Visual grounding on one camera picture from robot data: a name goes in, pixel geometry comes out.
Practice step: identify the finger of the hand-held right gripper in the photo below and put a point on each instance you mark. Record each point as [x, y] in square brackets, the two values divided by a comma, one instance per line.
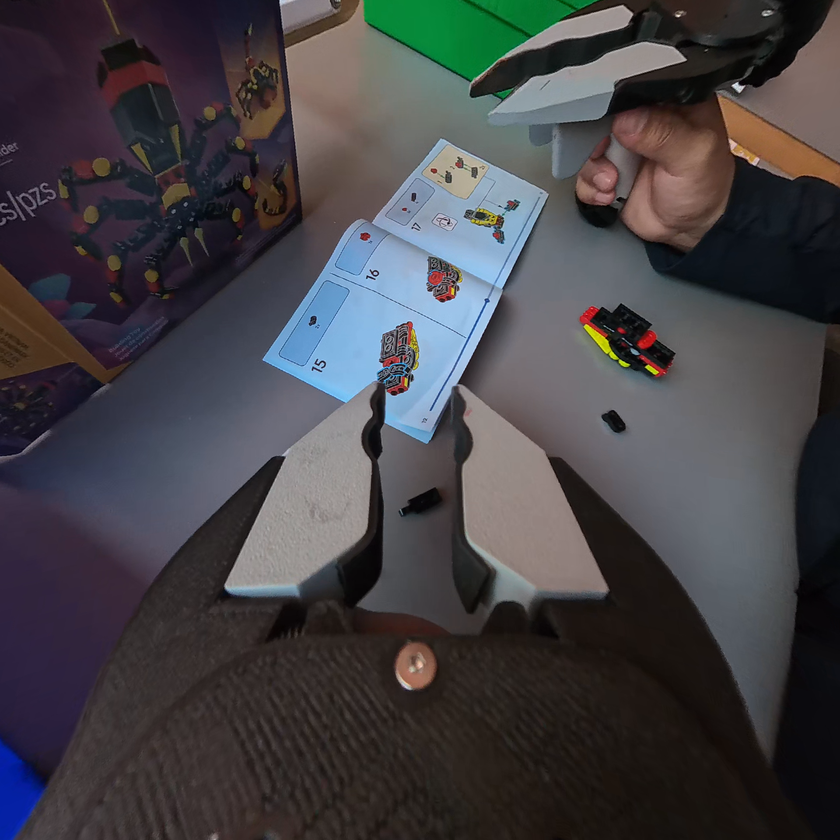
[584, 92]
[564, 36]

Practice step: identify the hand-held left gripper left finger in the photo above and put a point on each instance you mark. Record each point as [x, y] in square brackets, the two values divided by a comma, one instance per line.
[308, 512]

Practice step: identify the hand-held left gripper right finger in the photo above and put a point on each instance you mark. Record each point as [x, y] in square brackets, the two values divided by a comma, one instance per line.
[518, 518]

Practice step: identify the small black lego pin piece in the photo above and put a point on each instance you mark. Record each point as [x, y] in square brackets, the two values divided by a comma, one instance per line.
[420, 502]

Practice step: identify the small black lego clip piece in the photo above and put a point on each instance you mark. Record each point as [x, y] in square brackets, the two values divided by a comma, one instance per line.
[613, 421]

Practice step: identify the red yellow black lego assembly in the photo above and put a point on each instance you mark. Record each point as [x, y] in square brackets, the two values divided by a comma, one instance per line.
[630, 341]

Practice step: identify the person's right forearm dark sleeve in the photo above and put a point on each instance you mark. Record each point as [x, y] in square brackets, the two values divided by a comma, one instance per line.
[781, 249]

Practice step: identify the lego instruction booklet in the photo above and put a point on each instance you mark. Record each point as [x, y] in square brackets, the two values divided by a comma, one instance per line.
[394, 262]

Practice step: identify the purple lego set box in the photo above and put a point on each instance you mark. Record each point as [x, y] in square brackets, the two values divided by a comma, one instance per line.
[131, 164]

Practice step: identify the person's right hand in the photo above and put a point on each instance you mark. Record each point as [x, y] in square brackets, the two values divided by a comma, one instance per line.
[676, 184]

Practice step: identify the light wooden board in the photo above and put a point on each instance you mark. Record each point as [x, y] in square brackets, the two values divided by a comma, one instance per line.
[774, 141]

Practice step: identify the green plastic bin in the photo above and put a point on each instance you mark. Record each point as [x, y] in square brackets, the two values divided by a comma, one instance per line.
[426, 26]

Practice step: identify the wooden document stand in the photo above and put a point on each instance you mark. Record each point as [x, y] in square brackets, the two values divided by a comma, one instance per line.
[308, 29]

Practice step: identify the person's dark trouser leg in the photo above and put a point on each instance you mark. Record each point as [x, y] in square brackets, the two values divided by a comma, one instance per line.
[820, 590]

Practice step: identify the blue plastic bin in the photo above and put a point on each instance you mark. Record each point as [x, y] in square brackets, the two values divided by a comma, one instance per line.
[13, 768]

